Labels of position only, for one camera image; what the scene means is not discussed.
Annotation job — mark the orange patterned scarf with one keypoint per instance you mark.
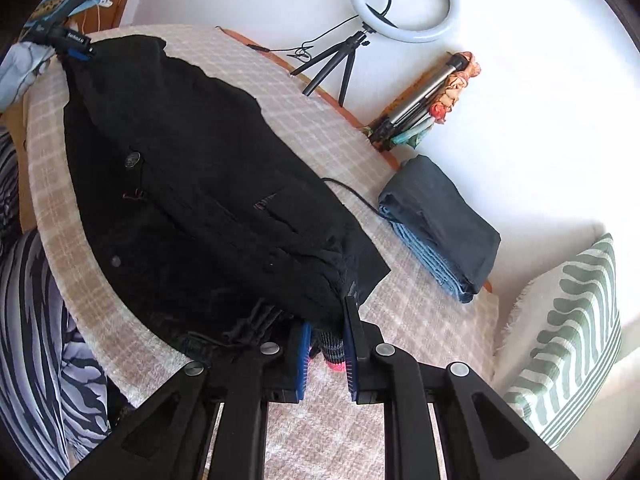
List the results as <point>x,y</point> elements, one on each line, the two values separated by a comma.
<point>450,90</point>

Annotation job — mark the folded blue jeans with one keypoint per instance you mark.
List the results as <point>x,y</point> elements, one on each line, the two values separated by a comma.
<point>445,273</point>

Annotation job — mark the folded silver tripod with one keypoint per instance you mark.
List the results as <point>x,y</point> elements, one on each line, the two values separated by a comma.
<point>420,100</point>

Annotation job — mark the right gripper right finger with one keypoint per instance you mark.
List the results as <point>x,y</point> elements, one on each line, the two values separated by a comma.
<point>440,422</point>

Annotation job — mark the zebra print trousers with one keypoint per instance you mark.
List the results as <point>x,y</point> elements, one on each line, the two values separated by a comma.
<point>57,403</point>

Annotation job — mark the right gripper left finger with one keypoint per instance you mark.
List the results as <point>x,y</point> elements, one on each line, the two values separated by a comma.
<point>209,421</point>

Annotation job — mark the black Kappa pants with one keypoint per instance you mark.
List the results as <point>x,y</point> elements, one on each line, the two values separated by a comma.
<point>209,228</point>

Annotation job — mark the green striped white pillow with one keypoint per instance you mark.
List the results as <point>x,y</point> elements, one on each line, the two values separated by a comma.
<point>561,341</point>

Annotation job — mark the folded dark grey garment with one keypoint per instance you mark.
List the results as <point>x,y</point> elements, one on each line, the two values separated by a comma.
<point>426,201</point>

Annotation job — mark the gloved left hand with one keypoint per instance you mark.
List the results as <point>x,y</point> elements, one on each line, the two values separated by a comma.
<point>24,62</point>

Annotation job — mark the black mini tripod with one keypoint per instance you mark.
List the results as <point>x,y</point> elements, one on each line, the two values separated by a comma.
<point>343,52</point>

